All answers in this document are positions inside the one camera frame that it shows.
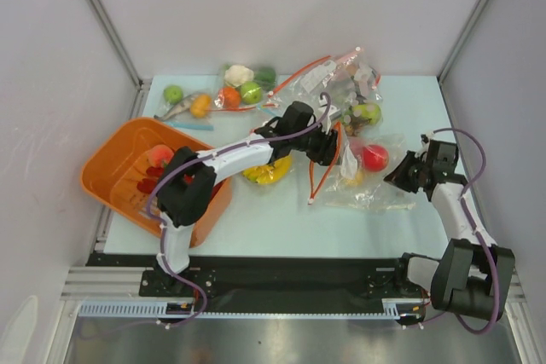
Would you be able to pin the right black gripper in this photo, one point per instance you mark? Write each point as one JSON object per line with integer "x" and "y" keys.
{"x": 409, "y": 172}

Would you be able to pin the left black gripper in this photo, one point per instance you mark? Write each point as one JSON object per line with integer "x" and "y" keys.
{"x": 326, "y": 152}

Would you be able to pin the red apple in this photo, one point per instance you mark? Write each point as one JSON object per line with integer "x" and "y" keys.
{"x": 375, "y": 158}

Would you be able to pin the zip bag with orange seal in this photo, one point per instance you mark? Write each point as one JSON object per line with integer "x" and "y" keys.
{"x": 327, "y": 183}

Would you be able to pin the peach apple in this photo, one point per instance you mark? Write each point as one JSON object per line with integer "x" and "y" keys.
{"x": 159, "y": 156}

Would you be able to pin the red plastic lobster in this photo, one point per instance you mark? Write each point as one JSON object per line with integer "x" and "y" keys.
{"x": 147, "y": 184}

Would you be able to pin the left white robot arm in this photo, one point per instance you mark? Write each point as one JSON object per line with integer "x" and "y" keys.
{"x": 183, "y": 193}

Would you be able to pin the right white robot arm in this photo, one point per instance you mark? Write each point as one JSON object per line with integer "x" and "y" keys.
{"x": 473, "y": 276}

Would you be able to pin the green pear in bag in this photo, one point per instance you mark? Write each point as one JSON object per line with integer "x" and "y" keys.
{"x": 367, "y": 113}

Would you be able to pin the dotted clear zip bag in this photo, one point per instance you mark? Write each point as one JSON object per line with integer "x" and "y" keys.
{"x": 345, "y": 80}

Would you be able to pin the green apple in bag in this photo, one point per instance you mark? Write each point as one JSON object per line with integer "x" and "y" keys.
{"x": 251, "y": 92}

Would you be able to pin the yellow lemon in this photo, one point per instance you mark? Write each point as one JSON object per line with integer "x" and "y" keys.
{"x": 357, "y": 180}

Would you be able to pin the dark green broccoli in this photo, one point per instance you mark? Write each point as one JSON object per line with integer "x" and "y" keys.
{"x": 265, "y": 75}

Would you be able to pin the orange tomato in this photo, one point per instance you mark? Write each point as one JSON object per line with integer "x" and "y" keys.
{"x": 229, "y": 98}

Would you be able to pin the white cauliflower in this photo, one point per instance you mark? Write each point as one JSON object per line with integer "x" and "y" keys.
{"x": 237, "y": 75}

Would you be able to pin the grey toy fish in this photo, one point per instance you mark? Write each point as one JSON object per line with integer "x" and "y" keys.
{"x": 183, "y": 106}

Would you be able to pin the green apple far left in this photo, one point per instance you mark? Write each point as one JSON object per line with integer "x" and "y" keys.
{"x": 173, "y": 94}

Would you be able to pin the orange plastic basket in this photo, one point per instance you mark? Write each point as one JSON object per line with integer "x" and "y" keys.
{"x": 111, "y": 174}

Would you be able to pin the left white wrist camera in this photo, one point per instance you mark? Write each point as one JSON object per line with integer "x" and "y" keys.
{"x": 334, "y": 113}

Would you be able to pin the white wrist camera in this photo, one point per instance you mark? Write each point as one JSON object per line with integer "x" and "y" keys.
{"x": 334, "y": 113}
{"x": 425, "y": 141}

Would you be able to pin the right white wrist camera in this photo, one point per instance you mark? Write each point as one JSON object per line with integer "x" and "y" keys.
{"x": 425, "y": 141}

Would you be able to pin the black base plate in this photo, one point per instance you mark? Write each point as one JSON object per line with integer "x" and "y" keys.
{"x": 278, "y": 285}

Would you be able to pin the aluminium front rail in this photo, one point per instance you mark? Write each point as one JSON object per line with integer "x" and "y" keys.
{"x": 102, "y": 283}

